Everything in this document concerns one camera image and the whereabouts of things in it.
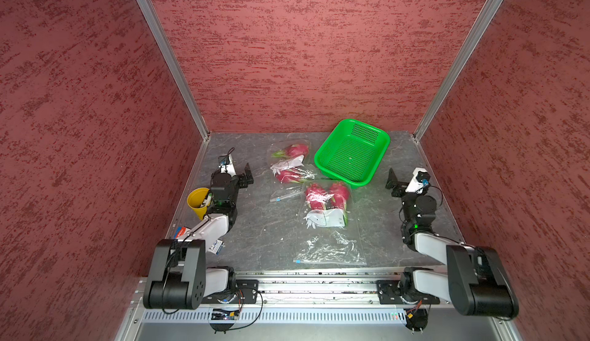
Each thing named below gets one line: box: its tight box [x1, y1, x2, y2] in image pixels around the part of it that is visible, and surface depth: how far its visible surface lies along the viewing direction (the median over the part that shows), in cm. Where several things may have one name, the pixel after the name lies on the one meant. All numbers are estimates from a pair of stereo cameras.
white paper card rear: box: [270, 154, 305, 176], surface depth 99 cm
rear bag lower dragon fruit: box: [275, 167, 316, 183], surface depth 97 cm
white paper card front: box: [305, 208, 345, 228], surface depth 89 cm
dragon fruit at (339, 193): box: [330, 182, 350, 210], surface depth 92 cm
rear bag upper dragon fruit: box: [271, 143, 310, 159], surface depth 108 cm
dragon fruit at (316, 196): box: [305, 182, 329, 211], surface depth 89 cm
